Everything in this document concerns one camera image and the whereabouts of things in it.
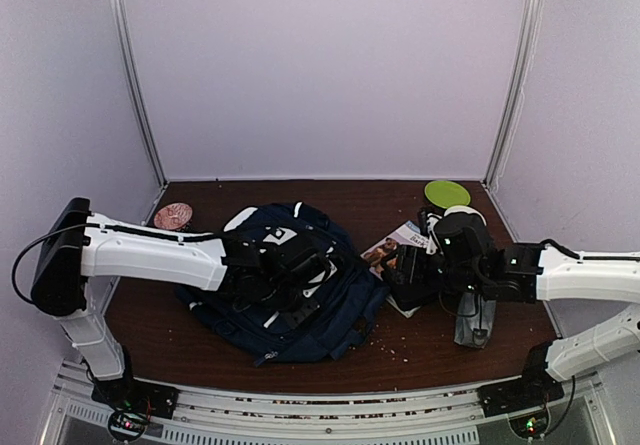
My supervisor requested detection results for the aluminium front rail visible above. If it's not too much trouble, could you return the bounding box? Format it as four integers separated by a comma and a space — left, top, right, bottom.
39, 359, 616, 445

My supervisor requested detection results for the navy blue backpack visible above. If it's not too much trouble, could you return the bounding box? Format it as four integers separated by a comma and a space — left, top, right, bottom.
174, 202, 389, 365

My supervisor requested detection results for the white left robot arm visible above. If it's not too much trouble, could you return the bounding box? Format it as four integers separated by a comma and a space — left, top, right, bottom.
11, 197, 337, 409

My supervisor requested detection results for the grey pencil case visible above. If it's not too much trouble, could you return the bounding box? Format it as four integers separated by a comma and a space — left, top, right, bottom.
454, 293, 497, 349

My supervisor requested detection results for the aluminium frame post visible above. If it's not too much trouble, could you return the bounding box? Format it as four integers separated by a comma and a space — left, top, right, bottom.
110, 0, 168, 187
484, 0, 542, 191

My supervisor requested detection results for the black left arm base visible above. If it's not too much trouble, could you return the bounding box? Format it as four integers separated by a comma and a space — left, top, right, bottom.
87, 348, 179, 419

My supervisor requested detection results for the aluminium frame post right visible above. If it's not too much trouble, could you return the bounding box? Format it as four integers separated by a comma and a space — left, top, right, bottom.
484, 0, 542, 191

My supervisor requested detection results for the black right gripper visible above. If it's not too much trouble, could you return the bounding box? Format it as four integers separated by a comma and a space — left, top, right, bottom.
381, 245, 485, 296

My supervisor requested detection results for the green plate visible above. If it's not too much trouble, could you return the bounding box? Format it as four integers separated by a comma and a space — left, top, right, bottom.
424, 180, 471, 209

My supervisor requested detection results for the orange patterned bowl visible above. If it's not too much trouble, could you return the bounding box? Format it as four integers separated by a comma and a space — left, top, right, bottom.
153, 202, 193, 231

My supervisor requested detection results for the aluminium frame post left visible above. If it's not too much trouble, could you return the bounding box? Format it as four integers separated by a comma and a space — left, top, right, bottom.
110, 0, 168, 187

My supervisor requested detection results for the white bowl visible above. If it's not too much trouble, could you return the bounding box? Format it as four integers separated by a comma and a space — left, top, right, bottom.
444, 205, 482, 216

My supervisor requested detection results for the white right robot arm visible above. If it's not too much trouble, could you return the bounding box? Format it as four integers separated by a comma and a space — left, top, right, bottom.
380, 210, 639, 407

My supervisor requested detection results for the dog picture book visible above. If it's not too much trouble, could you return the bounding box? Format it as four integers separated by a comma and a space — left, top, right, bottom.
362, 221, 437, 318

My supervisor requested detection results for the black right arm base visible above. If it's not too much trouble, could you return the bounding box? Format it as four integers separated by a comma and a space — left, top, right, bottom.
477, 341, 564, 417

